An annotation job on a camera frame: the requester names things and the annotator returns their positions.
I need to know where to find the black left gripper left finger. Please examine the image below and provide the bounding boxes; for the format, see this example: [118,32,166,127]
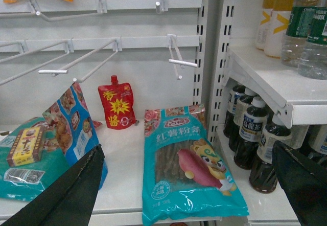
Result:
[2,144,105,225]

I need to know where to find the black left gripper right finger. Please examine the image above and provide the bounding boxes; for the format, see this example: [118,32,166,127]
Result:
[272,141,326,225]

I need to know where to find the water bottle green red label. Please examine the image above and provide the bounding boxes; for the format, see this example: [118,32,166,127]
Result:
[298,0,326,80]

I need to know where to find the front water bottle green label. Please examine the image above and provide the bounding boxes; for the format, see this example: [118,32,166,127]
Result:
[281,0,319,67]

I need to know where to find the white slotted shelf upright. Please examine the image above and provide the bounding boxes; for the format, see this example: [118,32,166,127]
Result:
[193,0,235,142]

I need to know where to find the dark oolong tea bottle left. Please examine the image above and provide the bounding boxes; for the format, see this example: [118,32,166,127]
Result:
[249,114,292,193]

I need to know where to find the dark oolong tea bottle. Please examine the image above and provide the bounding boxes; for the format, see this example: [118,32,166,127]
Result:
[249,114,292,193]
[233,96,268,170]
[228,87,257,152]
[223,83,245,138]

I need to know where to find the teal noodle bag left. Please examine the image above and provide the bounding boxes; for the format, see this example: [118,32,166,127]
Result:
[1,117,69,201]

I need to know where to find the yellow brown spice box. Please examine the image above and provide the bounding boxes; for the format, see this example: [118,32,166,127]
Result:
[6,126,45,167]

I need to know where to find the dark oolong tea bottle middle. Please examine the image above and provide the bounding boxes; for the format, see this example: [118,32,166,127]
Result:
[233,96,268,170]

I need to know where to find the blue snack bag upright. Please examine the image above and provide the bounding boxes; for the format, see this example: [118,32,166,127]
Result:
[42,81,108,190]

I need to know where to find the dark oolong tea bottle right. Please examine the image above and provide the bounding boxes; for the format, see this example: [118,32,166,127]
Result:
[228,87,257,152]

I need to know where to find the red sauce pouch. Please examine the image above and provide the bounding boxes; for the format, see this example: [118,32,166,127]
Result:
[98,75,136,130]

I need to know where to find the dark oolong tea bottle back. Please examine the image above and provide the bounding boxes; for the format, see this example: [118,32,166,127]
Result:
[223,83,245,138]

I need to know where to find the teal sweet potato noodle bag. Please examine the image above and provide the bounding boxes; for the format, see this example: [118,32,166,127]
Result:
[142,104,249,225]

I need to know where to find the white display hook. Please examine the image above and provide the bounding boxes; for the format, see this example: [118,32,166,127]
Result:
[167,34,198,80]

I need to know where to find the orange juice bottle back left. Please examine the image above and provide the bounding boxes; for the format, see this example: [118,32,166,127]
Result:
[255,0,275,50]

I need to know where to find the orange juice bottle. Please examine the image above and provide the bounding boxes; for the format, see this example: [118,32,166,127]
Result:
[255,0,275,50]
[264,0,294,58]

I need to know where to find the orange juice bottle front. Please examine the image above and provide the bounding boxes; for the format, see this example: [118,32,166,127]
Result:
[264,0,294,58]

